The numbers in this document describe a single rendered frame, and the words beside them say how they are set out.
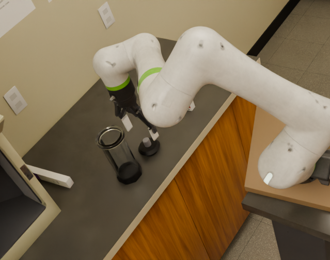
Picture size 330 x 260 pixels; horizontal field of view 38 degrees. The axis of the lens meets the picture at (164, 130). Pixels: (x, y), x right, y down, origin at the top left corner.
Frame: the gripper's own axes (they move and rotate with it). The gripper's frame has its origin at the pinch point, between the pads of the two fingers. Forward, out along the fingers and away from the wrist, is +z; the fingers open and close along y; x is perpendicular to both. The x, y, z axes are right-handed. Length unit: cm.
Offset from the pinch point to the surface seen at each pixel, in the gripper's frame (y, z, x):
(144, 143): 0.1, 5.6, -1.4
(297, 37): -38, 107, 191
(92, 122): -37.1, 11.1, 3.0
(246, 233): 11, 106, 25
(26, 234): -16, 5, -55
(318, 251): 69, 37, -1
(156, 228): 11.2, 31.0, -21.4
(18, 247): -16, 6, -60
